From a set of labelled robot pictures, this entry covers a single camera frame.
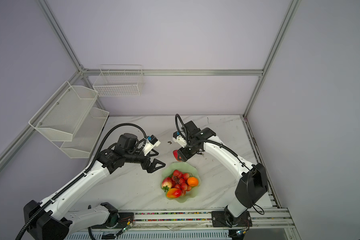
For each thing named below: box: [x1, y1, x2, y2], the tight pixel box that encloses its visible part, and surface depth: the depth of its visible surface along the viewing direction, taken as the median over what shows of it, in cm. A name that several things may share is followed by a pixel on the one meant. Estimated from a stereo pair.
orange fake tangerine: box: [187, 177, 199, 187], surface depth 81 cm
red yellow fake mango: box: [166, 187, 182, 198], surface depth 76 cm
